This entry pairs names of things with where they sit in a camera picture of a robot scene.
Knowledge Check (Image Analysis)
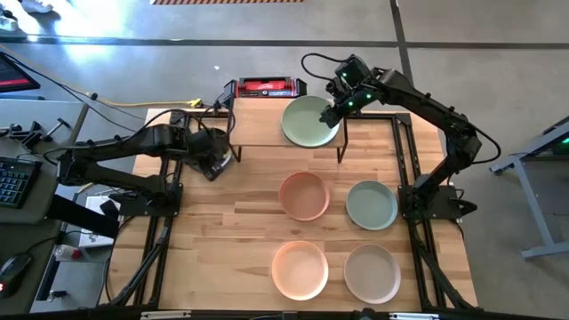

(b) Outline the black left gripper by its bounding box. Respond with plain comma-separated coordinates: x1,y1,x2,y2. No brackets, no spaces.
188,127,234,181

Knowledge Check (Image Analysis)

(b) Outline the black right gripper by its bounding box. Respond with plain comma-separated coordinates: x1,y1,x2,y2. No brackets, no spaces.
318,84,382,131

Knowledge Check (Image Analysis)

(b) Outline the pale green plate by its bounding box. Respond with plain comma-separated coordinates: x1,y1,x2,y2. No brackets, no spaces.
280,95,341,149

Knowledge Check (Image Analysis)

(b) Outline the terracotta pink plate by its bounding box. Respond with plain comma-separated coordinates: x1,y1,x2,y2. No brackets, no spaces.
277,171,332,222

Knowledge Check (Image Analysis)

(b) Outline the sage green plate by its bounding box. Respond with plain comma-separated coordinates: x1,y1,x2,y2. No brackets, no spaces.
345,180,399,232

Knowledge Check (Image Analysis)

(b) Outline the peach plate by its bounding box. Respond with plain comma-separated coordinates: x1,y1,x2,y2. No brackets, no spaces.
270,240,331,302

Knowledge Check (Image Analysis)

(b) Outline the beige grey plate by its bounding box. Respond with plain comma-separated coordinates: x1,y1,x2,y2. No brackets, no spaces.
342,243,402,306

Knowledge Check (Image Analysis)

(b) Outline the red black tool case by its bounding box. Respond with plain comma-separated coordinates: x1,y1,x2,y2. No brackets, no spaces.
221,76,309,100

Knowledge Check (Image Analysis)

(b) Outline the white box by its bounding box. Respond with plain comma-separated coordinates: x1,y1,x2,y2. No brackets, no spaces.
78,195,121,249

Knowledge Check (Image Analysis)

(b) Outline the black flat bar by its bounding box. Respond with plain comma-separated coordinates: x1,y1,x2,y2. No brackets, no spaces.
44,194,121,239

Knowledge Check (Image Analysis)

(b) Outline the grey desk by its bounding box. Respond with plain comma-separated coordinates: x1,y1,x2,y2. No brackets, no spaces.
0,98,90,315

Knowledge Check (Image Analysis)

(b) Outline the plastic bottle red cap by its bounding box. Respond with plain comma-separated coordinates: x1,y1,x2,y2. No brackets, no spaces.
52,244,84,262

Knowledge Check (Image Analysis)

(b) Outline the black desk clamp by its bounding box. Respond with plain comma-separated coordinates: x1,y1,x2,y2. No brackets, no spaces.
0,119,45,150

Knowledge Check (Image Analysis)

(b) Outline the black keyboard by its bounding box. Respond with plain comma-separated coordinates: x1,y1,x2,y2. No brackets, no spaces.
0,156,44,210

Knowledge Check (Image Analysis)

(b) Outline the grey metal stand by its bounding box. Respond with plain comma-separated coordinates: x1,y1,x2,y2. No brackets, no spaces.
488,116,569,261

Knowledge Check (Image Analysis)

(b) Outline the monitor with red screen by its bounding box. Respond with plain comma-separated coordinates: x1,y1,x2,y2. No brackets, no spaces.
0,51,41,94

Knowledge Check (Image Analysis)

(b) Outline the black computer mouse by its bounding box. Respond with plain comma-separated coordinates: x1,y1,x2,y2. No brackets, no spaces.
0,252,34,294

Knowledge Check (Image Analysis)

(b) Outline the person's shoe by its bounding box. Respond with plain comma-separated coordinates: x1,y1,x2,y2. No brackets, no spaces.
0,11,19,33

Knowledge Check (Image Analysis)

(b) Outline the black aluminium table frame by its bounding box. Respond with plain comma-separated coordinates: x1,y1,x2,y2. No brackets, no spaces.
98,108,480,320

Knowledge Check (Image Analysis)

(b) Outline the silver metal bracket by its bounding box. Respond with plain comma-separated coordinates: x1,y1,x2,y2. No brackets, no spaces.
389,312,440,320
140,310,192,320

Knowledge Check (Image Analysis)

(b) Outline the black floor cable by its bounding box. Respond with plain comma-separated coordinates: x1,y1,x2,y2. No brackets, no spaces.
0,51,148,134

